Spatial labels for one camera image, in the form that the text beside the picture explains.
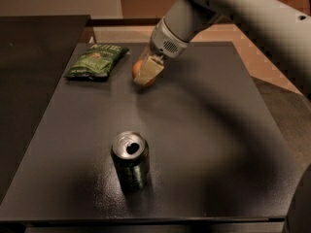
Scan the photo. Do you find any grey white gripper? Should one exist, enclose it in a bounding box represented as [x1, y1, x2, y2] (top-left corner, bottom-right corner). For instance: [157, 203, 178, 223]
[141, 18, 188, 78]

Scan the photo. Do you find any orange fruit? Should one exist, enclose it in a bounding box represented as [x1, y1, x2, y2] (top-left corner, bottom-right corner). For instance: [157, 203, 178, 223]
[132, 60, 156, 86]

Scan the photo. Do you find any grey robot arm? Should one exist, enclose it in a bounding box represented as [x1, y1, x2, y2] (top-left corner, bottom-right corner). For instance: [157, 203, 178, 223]
[135, 0, 311, 97]

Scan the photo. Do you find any green jalapeno chip bag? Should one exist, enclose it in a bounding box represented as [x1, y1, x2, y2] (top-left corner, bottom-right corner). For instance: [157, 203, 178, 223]
[65, 44, 128, 81]

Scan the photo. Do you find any dark green soda can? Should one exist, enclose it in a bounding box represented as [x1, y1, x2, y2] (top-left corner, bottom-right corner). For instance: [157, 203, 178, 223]
[111, 131, 150, 191]

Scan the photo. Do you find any dark side table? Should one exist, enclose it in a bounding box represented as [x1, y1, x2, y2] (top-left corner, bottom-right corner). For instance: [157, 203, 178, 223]
[0, 15, 89, 202]

